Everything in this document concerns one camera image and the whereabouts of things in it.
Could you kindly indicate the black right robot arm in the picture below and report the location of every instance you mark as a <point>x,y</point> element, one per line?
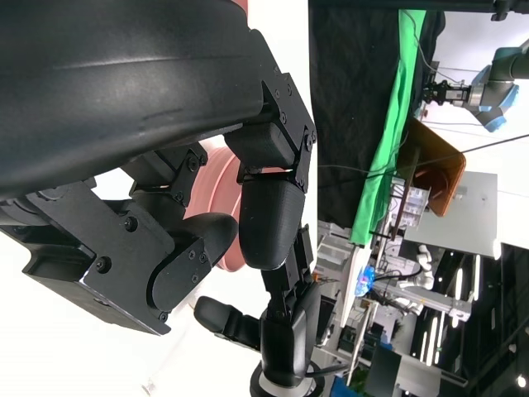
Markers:
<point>285,384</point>

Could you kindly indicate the blue glowing plastic item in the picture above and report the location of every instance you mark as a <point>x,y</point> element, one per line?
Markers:
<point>365,281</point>

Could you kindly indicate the black backdrop cloth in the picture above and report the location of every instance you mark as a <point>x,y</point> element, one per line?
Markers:
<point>351,82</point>

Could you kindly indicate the green backdrop cloth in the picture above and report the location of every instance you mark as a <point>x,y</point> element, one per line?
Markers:
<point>398,103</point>

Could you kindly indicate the grey flat panel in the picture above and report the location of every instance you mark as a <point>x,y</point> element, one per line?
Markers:
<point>471,215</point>

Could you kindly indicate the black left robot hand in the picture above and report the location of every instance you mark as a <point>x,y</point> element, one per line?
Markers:
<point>103,82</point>

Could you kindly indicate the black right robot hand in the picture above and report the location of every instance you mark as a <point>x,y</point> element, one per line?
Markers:
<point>289,331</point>

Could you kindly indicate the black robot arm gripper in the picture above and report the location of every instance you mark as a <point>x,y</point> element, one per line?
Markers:
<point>444,93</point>

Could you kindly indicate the blue grey robot arm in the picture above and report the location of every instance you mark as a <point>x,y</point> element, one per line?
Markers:
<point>492,95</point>

